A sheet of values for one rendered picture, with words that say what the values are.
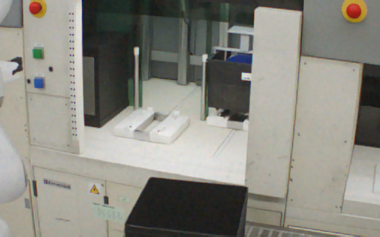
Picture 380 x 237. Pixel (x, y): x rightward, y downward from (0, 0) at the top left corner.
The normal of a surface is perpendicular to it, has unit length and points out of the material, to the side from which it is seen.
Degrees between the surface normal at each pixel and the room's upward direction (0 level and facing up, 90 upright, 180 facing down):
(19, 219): 90
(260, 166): 90
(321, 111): 90
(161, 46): 90
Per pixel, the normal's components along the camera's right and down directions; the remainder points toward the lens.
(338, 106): -0.31, 0.33
